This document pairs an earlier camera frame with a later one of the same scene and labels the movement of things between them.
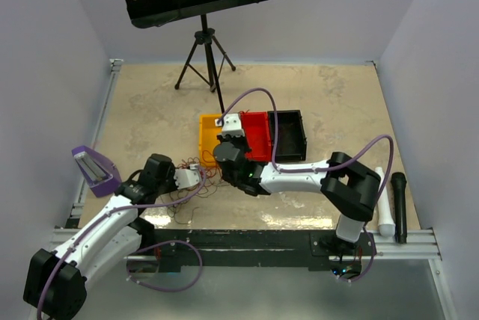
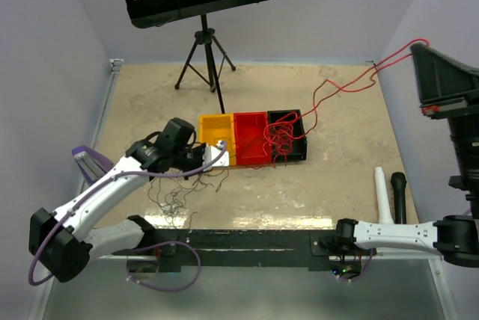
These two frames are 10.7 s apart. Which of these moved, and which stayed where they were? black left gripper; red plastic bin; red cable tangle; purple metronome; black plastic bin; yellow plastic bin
Moved: red cable tangle; black left gripper
Stayed: purple metronome; red plastic bin; yellow plastic bin; black plastic bin
